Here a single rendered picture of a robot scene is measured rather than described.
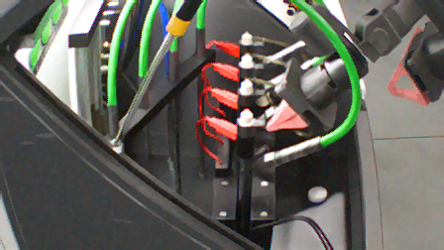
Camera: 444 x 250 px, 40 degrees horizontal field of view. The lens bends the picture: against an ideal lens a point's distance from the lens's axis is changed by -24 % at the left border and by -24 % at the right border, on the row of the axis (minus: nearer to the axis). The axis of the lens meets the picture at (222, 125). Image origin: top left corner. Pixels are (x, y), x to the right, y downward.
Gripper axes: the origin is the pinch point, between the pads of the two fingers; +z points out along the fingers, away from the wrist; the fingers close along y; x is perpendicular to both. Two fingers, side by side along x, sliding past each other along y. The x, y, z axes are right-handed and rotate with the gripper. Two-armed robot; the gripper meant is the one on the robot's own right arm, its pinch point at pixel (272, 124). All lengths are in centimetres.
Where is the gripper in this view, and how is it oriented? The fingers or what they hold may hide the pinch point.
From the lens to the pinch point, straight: 114.9
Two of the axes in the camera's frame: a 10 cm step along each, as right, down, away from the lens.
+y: -7.2, -6.5, -2.3
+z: -6.4, 5.0, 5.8
